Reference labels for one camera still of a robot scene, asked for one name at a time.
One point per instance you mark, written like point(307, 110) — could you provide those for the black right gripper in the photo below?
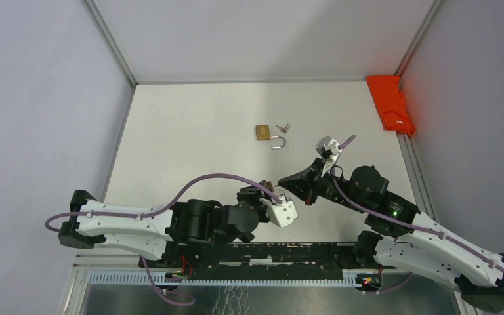
point(302, 189)

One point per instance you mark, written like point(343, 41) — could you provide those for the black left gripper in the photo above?
point(254, 193)

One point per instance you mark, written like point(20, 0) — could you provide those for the small brass padlock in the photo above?
point(270, 186)

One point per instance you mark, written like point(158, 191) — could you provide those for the large brass padlock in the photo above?
point(263, 133)

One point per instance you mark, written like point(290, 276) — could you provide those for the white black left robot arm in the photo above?
point(138, 230)

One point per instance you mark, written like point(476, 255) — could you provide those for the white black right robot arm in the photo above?
point(400, 235)

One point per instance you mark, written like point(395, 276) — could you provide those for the orange folded cloth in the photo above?
point(390, 103)

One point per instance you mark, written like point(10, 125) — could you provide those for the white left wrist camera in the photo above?
point(281, 214)

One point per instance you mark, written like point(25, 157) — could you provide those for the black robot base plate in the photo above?
point(263, 261)

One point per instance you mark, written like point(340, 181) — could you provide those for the aluminium corner frame rail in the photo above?
point(420, 34)

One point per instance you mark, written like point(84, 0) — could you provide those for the left aluminium frame rail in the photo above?
point(111, 43)

